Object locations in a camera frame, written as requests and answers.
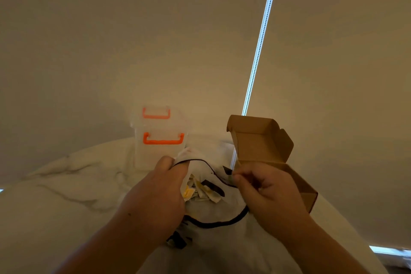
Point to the person's right forearm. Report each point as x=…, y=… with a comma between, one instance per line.
x=321, y=251

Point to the person's left forearm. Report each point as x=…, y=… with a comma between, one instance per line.
x=106, y=248

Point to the person's right thumb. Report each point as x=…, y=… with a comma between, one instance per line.
x=244, y=184

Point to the white LED light strip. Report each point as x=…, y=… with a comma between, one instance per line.
x=260, y=36

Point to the bright window strip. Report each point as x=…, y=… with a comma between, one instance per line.
x=390, y=251

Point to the white cloth bag black zipper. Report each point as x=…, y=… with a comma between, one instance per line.
x=221, y=246

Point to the person's right hand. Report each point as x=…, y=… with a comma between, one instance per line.
x=273, y=200

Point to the person's left hand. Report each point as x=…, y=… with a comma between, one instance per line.
x=154, y=200

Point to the person's left thumb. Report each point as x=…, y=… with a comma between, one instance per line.
x=164, y=164

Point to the open brown cardboard box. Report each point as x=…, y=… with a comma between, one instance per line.
x=257, y=142

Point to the bundle of paper tags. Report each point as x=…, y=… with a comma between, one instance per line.
x=200, y=192

